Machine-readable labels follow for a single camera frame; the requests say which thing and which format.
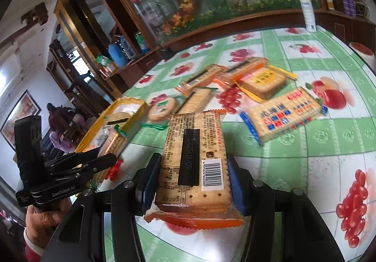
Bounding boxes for orange biscuit pack barcode side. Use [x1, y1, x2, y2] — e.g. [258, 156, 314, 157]
[144, 110, 243, 230]

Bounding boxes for blue red biscuit pack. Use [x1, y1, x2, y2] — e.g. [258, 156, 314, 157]
[240, 87, 328, 145]

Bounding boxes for round green biscuit pack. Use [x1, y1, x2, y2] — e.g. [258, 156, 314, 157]
[141, 95, 186, 130]

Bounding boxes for yellow egg yolk biscuit pack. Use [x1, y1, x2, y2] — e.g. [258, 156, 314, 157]
[235, 65, 298, 103]

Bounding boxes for left hand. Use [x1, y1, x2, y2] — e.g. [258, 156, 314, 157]
[25, 198, 71, 249]

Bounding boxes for seated person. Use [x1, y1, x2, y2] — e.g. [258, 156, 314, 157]
[47, 103, 85, 153]

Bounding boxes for yellow tray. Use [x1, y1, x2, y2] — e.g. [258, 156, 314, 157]
[75, 97, 148, 153]

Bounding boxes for fruit pattern green tablecloth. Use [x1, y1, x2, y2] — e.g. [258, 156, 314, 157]
[126, 28, 375, 261]

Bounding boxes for blue thermos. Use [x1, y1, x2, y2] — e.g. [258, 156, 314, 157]
[108, 44, 127, 69]

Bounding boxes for clear green square biscuit pack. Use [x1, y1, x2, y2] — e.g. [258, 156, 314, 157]
[176, 87, 217, 114]

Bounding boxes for orange biscuit pack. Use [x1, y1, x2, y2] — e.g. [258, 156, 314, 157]
[175, 64, 227, 96]
[213, 57, 269, 89]

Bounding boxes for orange biscuit pack back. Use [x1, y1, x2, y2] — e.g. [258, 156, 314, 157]
[175, 64, 227, 96]

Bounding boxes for flower glass partition cabinet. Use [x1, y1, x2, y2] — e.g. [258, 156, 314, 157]
[77, 0, 376, 98]

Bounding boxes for white spray bottle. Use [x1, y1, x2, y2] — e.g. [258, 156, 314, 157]
[300, 0, 317, 32]

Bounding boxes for purple bottles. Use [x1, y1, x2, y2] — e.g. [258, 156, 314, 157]
[342, 0, 356, 17]

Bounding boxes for framed wall picture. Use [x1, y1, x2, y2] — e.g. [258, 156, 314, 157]
[1, 90, 41, 150]

